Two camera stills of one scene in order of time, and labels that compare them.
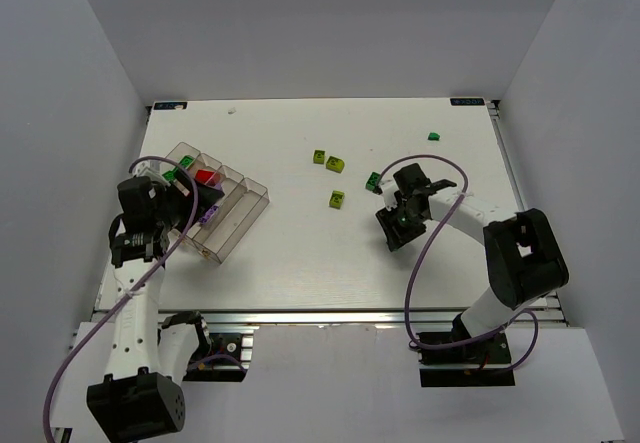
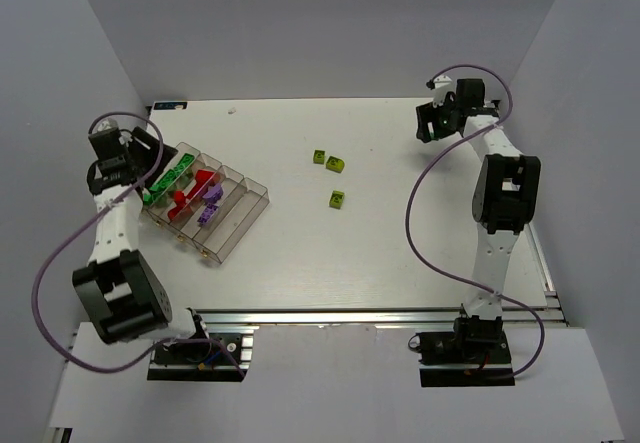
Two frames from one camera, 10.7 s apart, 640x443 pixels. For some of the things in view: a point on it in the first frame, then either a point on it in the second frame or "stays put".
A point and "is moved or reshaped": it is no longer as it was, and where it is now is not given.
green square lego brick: [372, 181] is moved or reshaped
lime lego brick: [335, 164] stays put
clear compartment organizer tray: [217, 233] stays put
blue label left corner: [181, 105] stays put
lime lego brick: [336, 199] stays put
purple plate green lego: [207, 216] stays put
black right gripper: [390, 211] to [428, 122]
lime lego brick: [319, 157] stays put
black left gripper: [187, 195] to [151, 150]
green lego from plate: [169, 175] to [183, 164]
